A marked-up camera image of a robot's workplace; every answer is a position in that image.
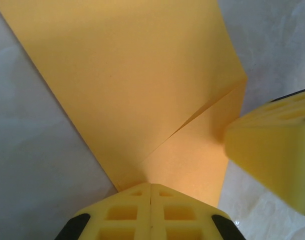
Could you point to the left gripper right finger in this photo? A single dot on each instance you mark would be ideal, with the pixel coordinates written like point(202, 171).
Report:
point(182, 215)

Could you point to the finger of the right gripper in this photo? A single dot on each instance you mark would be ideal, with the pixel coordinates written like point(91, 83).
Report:
point(272, 140)

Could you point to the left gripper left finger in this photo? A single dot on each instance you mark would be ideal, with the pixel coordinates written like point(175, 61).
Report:
point(122, 215)

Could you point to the orange paper sheet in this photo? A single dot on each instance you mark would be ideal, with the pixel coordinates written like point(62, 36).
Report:
point(130, 75)

